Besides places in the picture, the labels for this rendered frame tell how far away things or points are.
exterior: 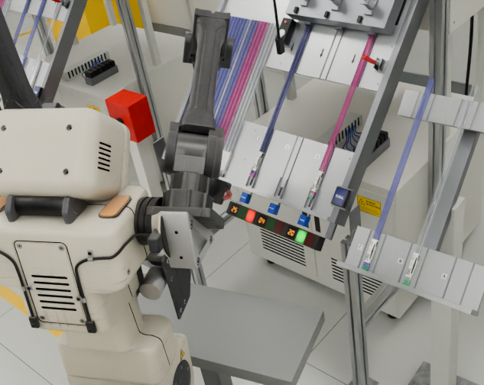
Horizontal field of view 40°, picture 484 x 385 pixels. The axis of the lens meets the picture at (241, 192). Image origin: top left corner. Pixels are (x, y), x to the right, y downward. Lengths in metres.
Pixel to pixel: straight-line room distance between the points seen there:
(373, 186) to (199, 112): 1.00
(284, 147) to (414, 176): 0.45
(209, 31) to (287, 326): 0.77
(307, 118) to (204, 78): 1.25
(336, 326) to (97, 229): 1.57
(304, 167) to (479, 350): 0.95
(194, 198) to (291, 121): 1.43
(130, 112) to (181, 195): 1.41
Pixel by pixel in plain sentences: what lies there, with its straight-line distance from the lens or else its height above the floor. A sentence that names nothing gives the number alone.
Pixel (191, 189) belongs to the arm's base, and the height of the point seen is 1.23.
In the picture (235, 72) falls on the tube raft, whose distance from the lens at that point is 2.15.
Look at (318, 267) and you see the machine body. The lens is 2.55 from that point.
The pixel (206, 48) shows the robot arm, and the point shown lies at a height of 1.34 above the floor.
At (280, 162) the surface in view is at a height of 0.79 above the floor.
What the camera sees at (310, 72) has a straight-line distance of 2.01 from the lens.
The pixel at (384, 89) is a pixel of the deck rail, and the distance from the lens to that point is 1.87.
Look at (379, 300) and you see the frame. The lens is 2.17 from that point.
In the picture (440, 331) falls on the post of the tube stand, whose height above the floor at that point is 0.37.
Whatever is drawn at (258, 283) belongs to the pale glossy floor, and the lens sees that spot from 2.73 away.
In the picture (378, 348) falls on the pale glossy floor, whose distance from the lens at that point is 2.46.
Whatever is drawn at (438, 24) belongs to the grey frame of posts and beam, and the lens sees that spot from 2.00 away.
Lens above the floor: 1.86
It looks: 35 degrees down
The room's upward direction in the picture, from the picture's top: 11 degrees counter-clockwise
